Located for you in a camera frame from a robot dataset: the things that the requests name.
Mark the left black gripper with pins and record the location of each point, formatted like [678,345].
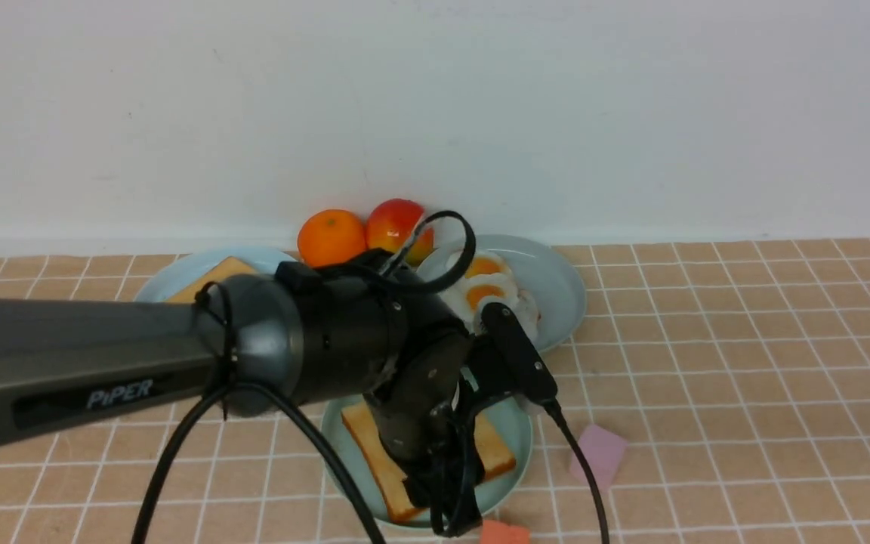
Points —
[433,443]

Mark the toast slice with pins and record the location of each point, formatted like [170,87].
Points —
[230,266]
[495,449]

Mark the fried egg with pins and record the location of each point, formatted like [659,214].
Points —
[488,265]
[464,298]
[527,313]

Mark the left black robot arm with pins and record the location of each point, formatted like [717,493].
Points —
[254,343]

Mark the pale green plate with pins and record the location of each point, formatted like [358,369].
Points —
[514,431]

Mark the red foam block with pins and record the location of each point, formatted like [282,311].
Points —
[494,532]

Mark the fried egg front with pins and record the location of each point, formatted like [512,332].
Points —
[527,313]

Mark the pink foam cube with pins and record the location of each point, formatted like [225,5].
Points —
[604,452]

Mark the grey blue egg plate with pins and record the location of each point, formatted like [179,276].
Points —
[556,286]

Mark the red yellow apple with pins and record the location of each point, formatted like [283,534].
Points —
[392,222]

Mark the orange fruit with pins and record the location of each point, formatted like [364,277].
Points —
[331,236]

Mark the light blue plate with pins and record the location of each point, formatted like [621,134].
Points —
[181,273]

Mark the checkered tan tablecloth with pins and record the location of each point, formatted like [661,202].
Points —
[739,374]

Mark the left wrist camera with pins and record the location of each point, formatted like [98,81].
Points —
[532,384]

